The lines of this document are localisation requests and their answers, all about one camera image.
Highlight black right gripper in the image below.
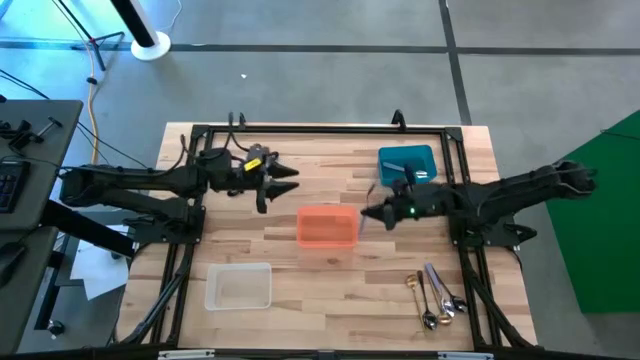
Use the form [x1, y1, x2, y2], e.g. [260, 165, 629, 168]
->
[360, 163, 434, 231]

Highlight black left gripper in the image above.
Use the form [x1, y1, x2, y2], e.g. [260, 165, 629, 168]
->
[227, 159, 300, 215]

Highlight silver spoon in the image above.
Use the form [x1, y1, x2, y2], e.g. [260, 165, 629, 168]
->
[423, 263, 456, 320]
[382, 160, 430, 180]

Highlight orange translucent plastic bin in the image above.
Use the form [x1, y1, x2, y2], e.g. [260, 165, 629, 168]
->
[296, 204, 359, 250]

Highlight black spoon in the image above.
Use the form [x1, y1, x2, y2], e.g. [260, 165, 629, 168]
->
[416, 269, 439, 332]
[429, 264, 470, 315]

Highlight teal plastic bin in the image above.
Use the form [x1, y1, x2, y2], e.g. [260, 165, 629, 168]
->
[377, 144, 439, 187]

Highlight clear plastic bin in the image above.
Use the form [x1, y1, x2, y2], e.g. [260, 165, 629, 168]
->
[203, 262, 274, 312]

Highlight white round stand base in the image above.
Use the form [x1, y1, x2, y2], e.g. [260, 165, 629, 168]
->
[130, 30, 173, 63]

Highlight black diagonal bar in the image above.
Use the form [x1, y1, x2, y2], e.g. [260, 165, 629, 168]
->
[41, 199, 137, 259]

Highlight white paper sheets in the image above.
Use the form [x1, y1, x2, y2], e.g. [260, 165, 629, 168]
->
[68, 223, 131, 302]

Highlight black stand pole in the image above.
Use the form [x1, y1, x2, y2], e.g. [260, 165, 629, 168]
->
[109, 0, 157, 49]

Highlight green mat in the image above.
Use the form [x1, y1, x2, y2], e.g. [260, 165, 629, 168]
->
[546, 108, 640, 316]

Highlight black tripod stand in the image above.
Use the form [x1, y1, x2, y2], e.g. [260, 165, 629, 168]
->
[49, 0, 126, 72]

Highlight dark grey desk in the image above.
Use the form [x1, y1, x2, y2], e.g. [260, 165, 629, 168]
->
[0, 98, 85, 232]
[0, 226, 60, 357]

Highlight black clamp tool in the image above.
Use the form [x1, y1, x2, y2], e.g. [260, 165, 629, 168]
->
[0, 115, 65, 152]

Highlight black keyboard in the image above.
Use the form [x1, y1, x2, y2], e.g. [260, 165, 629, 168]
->
[0, 159, 30, 215]

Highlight black computer mouse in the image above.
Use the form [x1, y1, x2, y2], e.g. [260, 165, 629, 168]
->
[0, 241, 28, 290]

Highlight black aluminium table frame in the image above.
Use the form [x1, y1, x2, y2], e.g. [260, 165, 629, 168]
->
[0, 122, 640, 360]

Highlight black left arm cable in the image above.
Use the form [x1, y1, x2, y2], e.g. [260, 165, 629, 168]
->
[177, 112, 251, 166]

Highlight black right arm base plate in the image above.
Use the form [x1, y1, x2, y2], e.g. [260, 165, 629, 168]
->
[447, 205, 539, 250]

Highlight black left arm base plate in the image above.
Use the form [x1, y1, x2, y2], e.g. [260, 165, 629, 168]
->
[122, 205, 207, 247]

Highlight black floor cable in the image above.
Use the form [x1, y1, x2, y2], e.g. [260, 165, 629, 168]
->
[0, 67, 154, 174]

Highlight yellow floor cable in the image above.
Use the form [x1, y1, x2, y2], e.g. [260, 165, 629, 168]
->
[83, 38, 101, 171]

